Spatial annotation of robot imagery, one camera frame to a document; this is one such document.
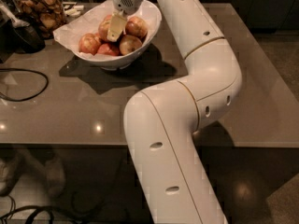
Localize glass jar of chips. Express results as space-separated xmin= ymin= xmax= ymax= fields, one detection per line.
xmin=13 ymin=0 xmax=66 ymax=39

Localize white paper liner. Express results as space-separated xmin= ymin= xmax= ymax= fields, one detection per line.
xmin=52 ymin=0 xmax=135 ymax=60

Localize small white items behind bowl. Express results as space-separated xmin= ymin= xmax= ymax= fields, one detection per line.
xmin=64 ymin=5 xmax=85 ymax=18

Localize black round appliance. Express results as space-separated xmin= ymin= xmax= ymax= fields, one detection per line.
xmin=0 ymin=2 xmax=45 ymax=53

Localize front low red apple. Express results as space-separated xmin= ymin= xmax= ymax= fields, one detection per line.
xmin=98 ymin=43 xmax=120 ymax=56

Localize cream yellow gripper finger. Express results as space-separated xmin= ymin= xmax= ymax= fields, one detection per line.
xmin=107 ymin=12 xmax=127 ymax=42

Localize black cable on table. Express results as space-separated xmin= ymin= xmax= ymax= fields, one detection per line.
xmin=0 ymin=68 xmax=50 ymax=103

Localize white ceramic bowl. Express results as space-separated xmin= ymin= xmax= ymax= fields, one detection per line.
xmin=70 ymin=0 xmax=162 ymax=70

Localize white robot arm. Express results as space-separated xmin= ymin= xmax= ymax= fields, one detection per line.
xmin=108 ymin=0 xmax=242 ymax=224

